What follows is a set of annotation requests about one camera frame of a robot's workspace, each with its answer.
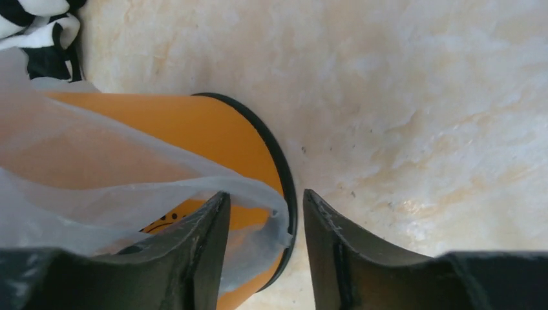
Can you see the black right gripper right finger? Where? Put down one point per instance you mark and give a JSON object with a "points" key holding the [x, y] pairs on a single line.
{"points": [[352, 268]]}

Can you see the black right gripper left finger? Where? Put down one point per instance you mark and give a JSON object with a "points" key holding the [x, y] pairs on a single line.
{"points": [[178, 268]]}

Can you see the translucent blue plastic bag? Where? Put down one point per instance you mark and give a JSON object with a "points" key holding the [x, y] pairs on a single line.
{"points": [[76, 179]]}

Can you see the orange trash bin gold rim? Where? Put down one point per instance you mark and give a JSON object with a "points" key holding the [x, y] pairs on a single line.
{"points": [[211, 125]]}

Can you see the black white striped cloth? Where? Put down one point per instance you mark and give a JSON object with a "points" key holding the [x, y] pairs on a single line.
{"points": [[46, 32]]}

